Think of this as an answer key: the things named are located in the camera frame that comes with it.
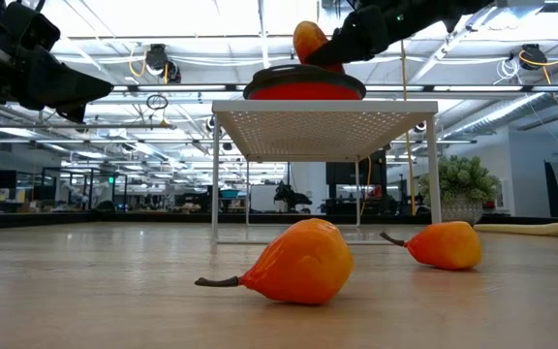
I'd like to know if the pale yellow banana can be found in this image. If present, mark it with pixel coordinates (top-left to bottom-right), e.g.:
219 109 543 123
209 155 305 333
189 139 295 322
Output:
472 222 558 237

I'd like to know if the hanging black cable loop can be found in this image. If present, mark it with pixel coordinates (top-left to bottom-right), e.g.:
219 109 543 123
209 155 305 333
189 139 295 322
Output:
145 93 170 111

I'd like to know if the yellow hanging power cord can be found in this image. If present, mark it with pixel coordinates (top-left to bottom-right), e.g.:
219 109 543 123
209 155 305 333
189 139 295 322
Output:
399 38 419 218

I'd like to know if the green succulent in pot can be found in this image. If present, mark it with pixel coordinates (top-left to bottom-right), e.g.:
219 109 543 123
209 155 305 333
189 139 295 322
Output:
418 154 502 227

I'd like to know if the black table frame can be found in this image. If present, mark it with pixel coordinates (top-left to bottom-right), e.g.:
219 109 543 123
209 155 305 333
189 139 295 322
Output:
0 211 558 233

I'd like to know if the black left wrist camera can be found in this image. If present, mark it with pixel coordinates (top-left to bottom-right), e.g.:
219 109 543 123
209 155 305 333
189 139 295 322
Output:
0 1 61 52

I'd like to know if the black ceiling cable reel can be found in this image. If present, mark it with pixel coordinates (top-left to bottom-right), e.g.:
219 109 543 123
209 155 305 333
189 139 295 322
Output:
519 43 549 72
143 43 182 84

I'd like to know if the white perforated metal shelf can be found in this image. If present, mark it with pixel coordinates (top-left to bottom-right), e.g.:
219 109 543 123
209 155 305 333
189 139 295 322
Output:
210 100 443 245

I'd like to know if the red orange mango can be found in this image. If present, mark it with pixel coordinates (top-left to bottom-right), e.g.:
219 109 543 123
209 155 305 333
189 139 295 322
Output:
292 20 346 75

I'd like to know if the red and grey colander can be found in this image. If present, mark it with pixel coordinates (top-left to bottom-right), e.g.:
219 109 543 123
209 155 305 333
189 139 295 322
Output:
242 64 367 102

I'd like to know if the small orange pear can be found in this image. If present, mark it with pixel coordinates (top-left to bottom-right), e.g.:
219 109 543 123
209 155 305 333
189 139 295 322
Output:
194 217 356 306
379 220 483 271

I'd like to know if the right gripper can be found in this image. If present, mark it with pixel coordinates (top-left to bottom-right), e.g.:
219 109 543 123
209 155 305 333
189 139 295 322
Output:
305 4 406 68

